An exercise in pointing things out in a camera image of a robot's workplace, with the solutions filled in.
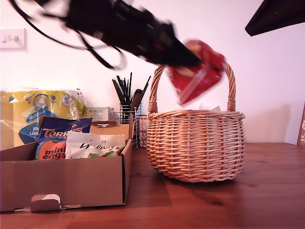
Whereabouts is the white red Maltesers bunnies bag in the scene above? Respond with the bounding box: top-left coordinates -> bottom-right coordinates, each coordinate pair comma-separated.
166,39 -> 226,107

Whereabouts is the blue Terry's mini eggs bag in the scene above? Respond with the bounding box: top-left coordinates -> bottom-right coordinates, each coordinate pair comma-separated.
35,116 -> 93,161

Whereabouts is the white Porlex box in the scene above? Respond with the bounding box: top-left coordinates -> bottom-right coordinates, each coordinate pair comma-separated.
87,106 -> 114,122

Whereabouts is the brown cardboard box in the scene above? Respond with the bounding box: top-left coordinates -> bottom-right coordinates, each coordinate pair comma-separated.
0,120 -> 133,213

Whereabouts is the black drinking straws bundle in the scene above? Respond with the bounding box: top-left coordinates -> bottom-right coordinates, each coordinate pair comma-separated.
112,73 -> 152,105

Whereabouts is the yellow paper towel pack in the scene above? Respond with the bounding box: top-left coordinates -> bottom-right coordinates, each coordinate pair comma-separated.
0,87 -> 88,147

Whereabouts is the dark brown utensil handle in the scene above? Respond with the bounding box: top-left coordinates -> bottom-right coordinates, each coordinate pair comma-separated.
130,89 -> 145,113

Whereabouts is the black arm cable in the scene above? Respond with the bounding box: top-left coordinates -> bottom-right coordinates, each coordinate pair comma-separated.
77,30 -> 126,70
8,0 -> 96,51

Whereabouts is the chrome wire utensil holder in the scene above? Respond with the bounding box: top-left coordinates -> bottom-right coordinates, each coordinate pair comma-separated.
112,102 -> 143,148

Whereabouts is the small wire mesh container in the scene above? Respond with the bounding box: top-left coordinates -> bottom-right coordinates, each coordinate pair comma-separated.
137,114 -> 150,149

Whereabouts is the woven wicker basket with handle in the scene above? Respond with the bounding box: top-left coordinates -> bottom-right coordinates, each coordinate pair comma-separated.
146,63 -> 246,184

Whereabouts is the wooden frame with paw prints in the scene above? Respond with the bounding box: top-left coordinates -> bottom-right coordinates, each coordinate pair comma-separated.
296,103 -> 305,146

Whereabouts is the white light switch plate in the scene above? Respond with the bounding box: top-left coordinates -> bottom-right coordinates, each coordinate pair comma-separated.
0,28 -> 27,51

